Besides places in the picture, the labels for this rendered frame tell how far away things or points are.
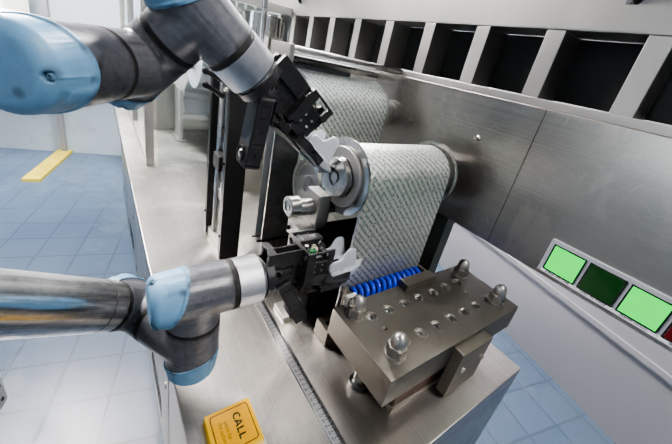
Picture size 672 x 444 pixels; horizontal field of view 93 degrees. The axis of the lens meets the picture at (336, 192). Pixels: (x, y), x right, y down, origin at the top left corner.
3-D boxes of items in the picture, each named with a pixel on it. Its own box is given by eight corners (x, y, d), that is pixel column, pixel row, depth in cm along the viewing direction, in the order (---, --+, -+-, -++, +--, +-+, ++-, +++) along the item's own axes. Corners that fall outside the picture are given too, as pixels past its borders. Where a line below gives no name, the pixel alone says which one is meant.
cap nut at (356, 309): (341, 310, 58) (346, 291, 57) (356, 305, 60) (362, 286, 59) (353, 325, 56) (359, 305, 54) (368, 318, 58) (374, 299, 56)
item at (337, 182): (334, 205, 59) (318, 176, 63) (343, 204, 60) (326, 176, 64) (352, 177, 54) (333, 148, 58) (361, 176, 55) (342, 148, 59)
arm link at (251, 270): (238, 319, 47) (222, 284, 52) (268, 310, 49) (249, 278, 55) (243, 278, 44) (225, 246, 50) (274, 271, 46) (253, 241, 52)
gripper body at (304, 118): (336, 116, 51) (292, 54, 42) (300, 156, 50) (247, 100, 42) (312, 105, 56) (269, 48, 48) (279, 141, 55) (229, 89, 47)
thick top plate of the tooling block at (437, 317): (326, 331, 61) (333, 307, 59) (451, 282, 84) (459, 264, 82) (381, 407, 49) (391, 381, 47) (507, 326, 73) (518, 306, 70)
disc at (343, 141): (315, 195, 68) (329, 127, 62) (317, 194, 68) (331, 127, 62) (357, 230, 57) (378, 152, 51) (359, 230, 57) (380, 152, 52)
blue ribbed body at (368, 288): (342, 296, 65) (346, 283, 64) (412, 273, 77) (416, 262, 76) (352, 308, 62) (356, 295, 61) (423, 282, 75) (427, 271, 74)
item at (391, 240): (338, 291, 64) (359, 211, 57) (415, 267, 78) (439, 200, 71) (339, 292, 64) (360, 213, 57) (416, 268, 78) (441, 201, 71)
